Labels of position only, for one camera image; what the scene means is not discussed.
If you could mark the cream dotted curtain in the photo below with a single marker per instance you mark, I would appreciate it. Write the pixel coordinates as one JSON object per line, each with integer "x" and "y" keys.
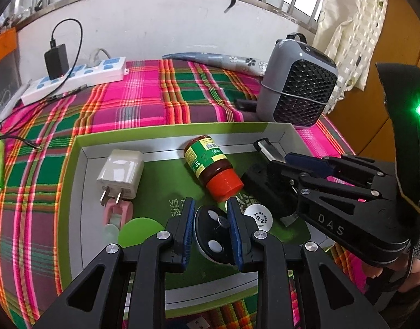
{"x": 354, "y": 24}

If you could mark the orange lidded storage box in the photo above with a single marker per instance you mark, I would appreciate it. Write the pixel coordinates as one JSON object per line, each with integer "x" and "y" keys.
{"x": 4, "y": 44}

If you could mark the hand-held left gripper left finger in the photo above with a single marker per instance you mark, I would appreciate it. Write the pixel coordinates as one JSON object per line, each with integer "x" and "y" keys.
{"x": 186, "y": 233}

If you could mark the pink green plaid tablecloth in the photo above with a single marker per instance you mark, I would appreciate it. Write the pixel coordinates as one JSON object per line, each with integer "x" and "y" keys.
{"x": 127, "y": 109}

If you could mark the white blue power strip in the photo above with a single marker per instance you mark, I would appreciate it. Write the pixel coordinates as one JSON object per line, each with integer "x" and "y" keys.
{"x": 93, "y": 72}

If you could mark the green printed insert card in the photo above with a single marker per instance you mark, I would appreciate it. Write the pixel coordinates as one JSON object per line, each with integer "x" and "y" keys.
{"x": 158, "y": 185}

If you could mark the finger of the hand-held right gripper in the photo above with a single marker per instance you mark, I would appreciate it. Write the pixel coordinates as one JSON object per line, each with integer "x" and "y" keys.
{"x": 309, "y": 164}
{"x": 316, "y": 185}

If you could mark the grey portable fan heater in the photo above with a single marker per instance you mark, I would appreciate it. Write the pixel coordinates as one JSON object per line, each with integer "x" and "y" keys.
{"x": 292, "y": 85}

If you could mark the person's right hand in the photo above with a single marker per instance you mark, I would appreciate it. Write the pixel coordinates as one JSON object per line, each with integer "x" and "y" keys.
{"x": 372, "y": 271}

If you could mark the black round disc white rim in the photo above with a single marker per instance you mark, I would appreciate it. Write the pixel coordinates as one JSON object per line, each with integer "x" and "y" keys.
{"x": 210, "y": 226}

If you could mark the wooden cabinet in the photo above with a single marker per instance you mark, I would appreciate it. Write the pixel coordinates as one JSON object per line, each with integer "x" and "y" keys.
{"x": 364, "y": 133}

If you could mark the person's right forearm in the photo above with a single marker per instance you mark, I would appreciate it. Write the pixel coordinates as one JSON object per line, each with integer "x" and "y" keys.
{"x": 415, "y": 294}

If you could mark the black power adapter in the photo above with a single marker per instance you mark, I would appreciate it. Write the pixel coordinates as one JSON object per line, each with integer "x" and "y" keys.
{"x": 57, "y": 61}

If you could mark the green round disc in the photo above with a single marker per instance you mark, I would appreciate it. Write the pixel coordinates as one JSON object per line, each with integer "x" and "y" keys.
{"x": 138, "y": 229}

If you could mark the folded floral umbrella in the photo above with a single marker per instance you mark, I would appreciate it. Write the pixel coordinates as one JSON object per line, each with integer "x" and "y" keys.
{"x": 213, "y": 58}

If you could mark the small black block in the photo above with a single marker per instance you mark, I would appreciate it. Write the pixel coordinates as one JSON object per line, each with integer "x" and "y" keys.
{"x": 246, "y": 105}

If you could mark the white charger plug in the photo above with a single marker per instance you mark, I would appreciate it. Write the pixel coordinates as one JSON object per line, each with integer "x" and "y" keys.
{"x": 120, "y": 171}

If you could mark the green white cardboard box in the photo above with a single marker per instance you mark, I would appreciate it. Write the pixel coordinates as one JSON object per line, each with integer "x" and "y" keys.
{"x": 127, "y": 137}

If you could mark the white round cap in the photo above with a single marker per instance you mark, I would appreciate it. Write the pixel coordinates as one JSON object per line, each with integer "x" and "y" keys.
{"x": 258, "y": 216}

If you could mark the black silver lighter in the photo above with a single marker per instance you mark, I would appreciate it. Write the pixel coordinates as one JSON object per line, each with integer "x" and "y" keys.
{"x": 270, "y": 150}

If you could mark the sauce jar with orange lid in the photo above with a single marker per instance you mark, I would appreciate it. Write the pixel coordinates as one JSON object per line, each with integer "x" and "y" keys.
{"x": 206, "y": 161}

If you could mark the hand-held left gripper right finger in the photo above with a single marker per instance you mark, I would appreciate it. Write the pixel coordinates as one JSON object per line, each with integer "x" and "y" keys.
{"x": 234, "y": 236}

